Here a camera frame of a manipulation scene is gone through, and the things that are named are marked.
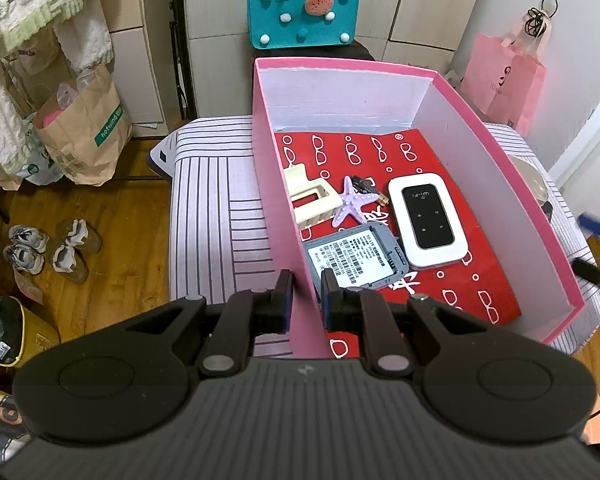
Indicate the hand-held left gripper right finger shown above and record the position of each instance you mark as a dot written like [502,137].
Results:
[326,305]

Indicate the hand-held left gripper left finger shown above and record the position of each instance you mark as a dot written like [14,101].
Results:
[286,305]

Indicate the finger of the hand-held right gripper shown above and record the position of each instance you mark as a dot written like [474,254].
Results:
[592,222]
[592,270]

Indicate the grey labelled device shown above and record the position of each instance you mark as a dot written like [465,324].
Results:
[350,255]

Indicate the cream hair claw clip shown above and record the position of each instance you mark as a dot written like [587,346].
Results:
[312,210]

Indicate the purple starfish toy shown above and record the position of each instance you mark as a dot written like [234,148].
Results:
[350,200]

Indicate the white pocket router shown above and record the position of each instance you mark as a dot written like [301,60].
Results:
[430,215]

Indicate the pink cardboard box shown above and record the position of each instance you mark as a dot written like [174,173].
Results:
[340,95]

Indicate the striped table cover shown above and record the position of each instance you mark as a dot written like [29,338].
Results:
[210,220]

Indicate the red printed paper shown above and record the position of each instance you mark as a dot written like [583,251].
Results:
[445,155]

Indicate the pink paper bag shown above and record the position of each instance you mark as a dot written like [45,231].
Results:
[500,80]

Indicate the white refrigerator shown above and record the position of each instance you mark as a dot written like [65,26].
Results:
[580,35]

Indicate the yellow bin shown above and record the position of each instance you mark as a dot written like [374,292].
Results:
[37,335]

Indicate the black suitcase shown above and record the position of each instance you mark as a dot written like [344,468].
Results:
[360,52]

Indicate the brown paper bag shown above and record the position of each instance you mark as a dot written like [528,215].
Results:
[80,135]

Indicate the grey sneaker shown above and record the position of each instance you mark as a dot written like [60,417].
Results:
[27,237]
[22,259]

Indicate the white plastic bag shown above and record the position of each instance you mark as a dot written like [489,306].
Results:
[37,170]

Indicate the black plastic bag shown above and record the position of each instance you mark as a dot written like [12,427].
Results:
[0,327]

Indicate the light wooden cabinet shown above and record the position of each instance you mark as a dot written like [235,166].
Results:
[135,60]

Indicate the black clothes rack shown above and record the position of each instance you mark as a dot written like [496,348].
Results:
[176,35]

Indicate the teal felt handbag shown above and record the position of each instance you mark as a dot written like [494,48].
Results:
[290,5]

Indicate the beige wardrobe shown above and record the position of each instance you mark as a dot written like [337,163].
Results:
[220,10]

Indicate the yellow black printed bag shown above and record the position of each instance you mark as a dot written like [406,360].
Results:
[0,420]

